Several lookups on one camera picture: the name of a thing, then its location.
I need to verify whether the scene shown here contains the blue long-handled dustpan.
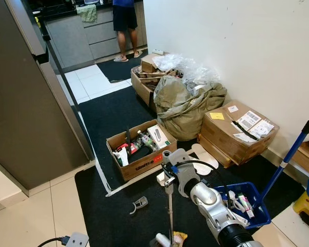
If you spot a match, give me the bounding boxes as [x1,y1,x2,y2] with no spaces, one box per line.
[215,109,309,230]

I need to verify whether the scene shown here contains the black floor mat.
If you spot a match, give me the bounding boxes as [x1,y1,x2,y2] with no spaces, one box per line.
[74,154,305,247]
[78,85,232,196]

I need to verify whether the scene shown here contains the open cardboard box red print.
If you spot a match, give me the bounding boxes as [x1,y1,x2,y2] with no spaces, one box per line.
[106,119,178,182]

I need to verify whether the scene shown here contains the long white strip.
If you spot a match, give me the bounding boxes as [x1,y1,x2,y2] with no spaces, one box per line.
[78,110,163,198]

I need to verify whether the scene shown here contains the white product box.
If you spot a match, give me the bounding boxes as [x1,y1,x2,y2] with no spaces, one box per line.
[146,125,171,150]

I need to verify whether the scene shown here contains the clear bottle green label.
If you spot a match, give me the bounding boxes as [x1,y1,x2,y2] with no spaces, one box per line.
[136,130,156,153]

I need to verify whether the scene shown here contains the red packet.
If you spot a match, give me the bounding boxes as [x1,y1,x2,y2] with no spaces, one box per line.
[128,141,141,156]

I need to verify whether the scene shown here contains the grey plastic clip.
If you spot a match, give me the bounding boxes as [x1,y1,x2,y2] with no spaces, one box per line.
[129,196,149,215]
[228,189,245,213]

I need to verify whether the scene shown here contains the white green pouch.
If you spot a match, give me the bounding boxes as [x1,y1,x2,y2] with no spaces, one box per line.
[113,145,131,167]

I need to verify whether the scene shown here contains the flat cardboard box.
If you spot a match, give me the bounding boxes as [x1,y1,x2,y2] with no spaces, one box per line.
[197,135,232,169]

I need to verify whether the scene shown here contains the thin black tool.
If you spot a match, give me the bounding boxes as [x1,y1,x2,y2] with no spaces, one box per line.
[125,128,132,151]

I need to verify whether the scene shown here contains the olive green sack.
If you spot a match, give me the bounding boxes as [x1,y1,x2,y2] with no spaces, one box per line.
[153,76,228,142]

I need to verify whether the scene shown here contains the yellow snack wrapper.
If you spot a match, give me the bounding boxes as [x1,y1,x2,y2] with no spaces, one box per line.
[173,232,188,247]

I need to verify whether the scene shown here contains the large labelled cardboard box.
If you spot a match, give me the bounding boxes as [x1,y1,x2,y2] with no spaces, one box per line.
[198,100,280,166]

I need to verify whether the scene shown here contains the white tube with coloured print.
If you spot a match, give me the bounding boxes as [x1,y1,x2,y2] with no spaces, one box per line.
[238,192,255,220]

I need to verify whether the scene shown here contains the small cardboard box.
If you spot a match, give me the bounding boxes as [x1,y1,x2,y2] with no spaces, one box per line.
[141,52,168,74]

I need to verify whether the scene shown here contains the black kitchen mat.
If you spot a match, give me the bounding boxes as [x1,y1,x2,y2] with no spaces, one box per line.
[96,50,151,84]

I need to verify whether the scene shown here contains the yellow bin with blue bag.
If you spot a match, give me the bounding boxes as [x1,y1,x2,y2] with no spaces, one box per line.
[292,175,309,230]

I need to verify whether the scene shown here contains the person in navy shirt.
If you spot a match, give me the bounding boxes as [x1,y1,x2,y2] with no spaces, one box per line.
[112,0,144,63]

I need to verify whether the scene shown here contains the grey kitchen cabinets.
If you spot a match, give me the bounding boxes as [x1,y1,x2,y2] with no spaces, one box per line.
[44,0,147,73]

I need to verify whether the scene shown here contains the stainless steel refrigerator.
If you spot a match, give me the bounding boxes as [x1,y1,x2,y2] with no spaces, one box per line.
[0,0,96,192]

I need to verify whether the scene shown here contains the green towel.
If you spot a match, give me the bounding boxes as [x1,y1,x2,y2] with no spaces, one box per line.
[76,4,98,24]

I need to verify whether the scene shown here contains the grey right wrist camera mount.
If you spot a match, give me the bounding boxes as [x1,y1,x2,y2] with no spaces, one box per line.
[167,148,201,199]

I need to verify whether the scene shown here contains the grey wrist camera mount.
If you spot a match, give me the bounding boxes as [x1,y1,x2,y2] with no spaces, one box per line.
[65,232,90,247]
[167,148,201,199]

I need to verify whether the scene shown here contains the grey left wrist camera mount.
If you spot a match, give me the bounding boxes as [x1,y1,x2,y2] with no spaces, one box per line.
[65,232,90,247]

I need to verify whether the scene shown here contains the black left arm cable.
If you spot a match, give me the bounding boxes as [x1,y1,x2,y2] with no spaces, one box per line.
[38,236,68,247]

